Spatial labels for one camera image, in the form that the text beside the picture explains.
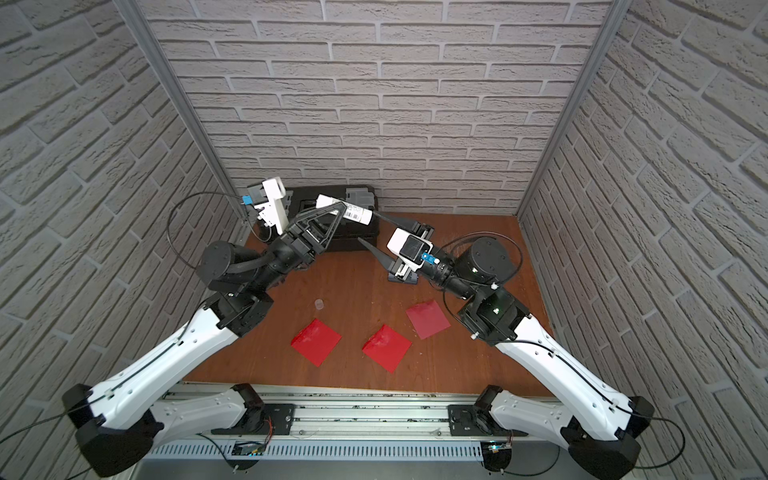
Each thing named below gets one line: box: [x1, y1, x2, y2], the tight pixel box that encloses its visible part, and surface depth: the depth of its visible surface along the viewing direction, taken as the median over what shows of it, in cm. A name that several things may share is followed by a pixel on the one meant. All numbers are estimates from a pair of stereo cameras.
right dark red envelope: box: [406, 300, 451, 340], surface depth 94 cm
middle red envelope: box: [362, 324, 412, 374], surface depth 88 cm
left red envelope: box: [290, 318, 343, 367], surface depth 89 cm
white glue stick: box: [315, 193, 374, 225], surface depth 48 cm
